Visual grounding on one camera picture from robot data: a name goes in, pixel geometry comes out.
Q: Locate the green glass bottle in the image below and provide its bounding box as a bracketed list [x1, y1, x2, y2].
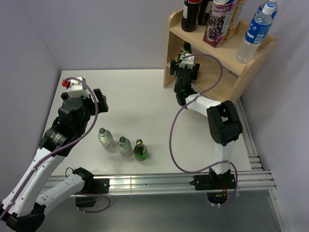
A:
[134, 139, 148, 161]
[178, 42, 192, 62]

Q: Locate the clear glass bottle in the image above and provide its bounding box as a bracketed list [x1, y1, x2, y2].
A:
[118, 136, 133, 157]
[98, 128, 115, 150]

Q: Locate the purple juice carton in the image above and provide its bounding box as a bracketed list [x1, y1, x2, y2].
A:
[203, 0, 238, 48]

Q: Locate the cola glass bottle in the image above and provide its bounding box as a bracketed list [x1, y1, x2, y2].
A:
[181, 0, 201, 32]
[197, 0, 213, 26]

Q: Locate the orange juice carton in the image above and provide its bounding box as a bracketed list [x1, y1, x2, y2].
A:
[225, 0, 246, 40]

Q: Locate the blue-cap water bottle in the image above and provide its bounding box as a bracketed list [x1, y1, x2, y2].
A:
[255, 0, 279, 20]
[235, 0, 278, 64]

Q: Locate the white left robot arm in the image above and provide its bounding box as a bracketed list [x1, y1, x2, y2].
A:
[0, 88, 108, 232]

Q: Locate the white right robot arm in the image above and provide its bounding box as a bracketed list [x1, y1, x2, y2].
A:
[170, 57, 243, 191]

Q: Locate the wooden shelf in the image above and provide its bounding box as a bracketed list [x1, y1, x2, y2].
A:
[163, 10, 277, 103]

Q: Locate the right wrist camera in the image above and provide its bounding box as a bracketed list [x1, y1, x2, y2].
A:
[179, 56, 194, 70]

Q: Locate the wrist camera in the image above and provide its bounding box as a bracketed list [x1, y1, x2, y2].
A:
[179, 56, 194, 70]
[62, 80, 89, 98]

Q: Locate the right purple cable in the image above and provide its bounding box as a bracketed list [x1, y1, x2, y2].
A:
[169, 53, 239, 206]

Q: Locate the purple cable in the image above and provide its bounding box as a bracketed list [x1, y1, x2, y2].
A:
[0, 76, 112, 222]
[169, 53, 239, 206]

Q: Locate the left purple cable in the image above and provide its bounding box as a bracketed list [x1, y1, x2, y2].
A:
[0, 76, 112, 222]

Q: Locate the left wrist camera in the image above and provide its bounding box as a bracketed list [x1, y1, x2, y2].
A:
[62, 80, 89, 98]

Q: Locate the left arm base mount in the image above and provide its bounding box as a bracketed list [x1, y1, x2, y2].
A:
[75, 178, 111, 213]

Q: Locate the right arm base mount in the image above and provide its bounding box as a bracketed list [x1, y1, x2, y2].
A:
[190, 170, 236, 205]

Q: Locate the aluminium mounting rail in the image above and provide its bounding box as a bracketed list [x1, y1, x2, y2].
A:
[43, 101, 277, 198]

